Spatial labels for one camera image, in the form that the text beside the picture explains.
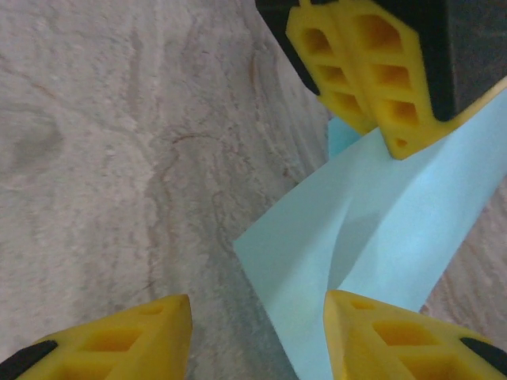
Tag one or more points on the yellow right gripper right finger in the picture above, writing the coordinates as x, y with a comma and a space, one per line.
364, 356

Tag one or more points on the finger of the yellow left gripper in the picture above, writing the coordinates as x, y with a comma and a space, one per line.
420, 79
305, 55

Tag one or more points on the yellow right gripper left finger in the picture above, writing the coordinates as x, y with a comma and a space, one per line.
142, 356

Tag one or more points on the light blue paper sheet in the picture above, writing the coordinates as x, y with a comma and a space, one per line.
376, 221

